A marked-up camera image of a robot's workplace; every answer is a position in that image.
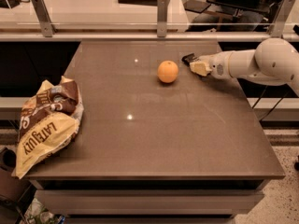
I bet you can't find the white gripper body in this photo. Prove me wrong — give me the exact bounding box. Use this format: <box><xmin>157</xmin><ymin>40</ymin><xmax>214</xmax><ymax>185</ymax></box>
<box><xmin>207</xmin><ymin>51</ymin><xmax>232</xmax><ymax>79</ymax></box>

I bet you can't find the middle metal railing bracket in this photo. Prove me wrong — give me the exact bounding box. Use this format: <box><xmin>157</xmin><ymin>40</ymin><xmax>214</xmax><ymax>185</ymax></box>
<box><xmin>157</xmin><ymin>0</ymin><xmax>169</xmax><ymax>37</ymax></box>

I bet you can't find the black device on counter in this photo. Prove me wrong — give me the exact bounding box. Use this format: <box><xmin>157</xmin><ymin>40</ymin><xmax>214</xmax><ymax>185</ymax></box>
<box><xmin>0</xmin><ymin>0</ymin><xmax>31</xmax><ymax>8</ymax></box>

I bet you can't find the left metal railing bracket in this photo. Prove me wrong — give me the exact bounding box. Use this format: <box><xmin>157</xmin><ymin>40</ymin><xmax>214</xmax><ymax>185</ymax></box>
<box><xmin>31</xmin><ymin>0</ymin><xmax>55</xmax><ymax>37</ymax></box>

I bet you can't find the right metal railing bracket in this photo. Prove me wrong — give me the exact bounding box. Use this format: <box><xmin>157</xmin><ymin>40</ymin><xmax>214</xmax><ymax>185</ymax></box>
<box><xmin>268</xmin><ymin>0</ymin><xmax>296</xmax><ymax>38</ymax></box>

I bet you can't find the brown yellow chip bag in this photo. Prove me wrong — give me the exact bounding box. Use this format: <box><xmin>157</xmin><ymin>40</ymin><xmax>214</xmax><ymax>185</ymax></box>
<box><xmin>15</xmin><ymin>77</ymin><xmax>84</xmax><ymax>179</ymax></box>

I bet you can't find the orange fruit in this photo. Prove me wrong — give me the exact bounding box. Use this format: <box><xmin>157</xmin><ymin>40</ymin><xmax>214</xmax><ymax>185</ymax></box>
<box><xmin>157</xmin><ymin>61</ymin><xmax>178</xmax><ymax>83</ymax></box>

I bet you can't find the black rxbar chocolate bar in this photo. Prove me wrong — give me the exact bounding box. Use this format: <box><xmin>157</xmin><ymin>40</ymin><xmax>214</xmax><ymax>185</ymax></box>
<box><xmin>181</xmin><ymin>53</ymin><xmax>197</xmax><ymax>65</ymax></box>

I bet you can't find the dark brown table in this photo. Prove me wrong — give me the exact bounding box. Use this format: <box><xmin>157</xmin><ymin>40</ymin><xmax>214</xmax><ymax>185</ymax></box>
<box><xmin>27</xmin><ymin>41</ymin><xmax>284</xmax><ymax>218</ymax></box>

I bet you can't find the metal railing bracket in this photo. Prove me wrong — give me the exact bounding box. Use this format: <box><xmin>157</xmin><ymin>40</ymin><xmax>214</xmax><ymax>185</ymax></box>
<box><xmin>157</xmin><ymin>0</ymin><xmax>169</xmax><ymax>37</ymax></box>
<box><xmin>268</xmin><ymin>0</ymin><xmax>296</xmax><ymax>38</ymax></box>
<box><xmin>31</xmin><ymin>0</ymin><xmax>55</xmax><ymax>37</ymax></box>

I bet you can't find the black bin on floor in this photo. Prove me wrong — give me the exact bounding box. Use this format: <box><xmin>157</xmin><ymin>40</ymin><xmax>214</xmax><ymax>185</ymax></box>
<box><xmin>0</xmin><ymin>147</ymin><xmax>33</xmax><ymax>203</ymax></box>

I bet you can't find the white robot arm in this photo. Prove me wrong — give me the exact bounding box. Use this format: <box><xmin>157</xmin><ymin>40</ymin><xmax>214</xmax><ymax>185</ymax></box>
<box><xmin>189</xmin><ymin>38</ymin><xmax>299</xmax><ymax>95</ymax></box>

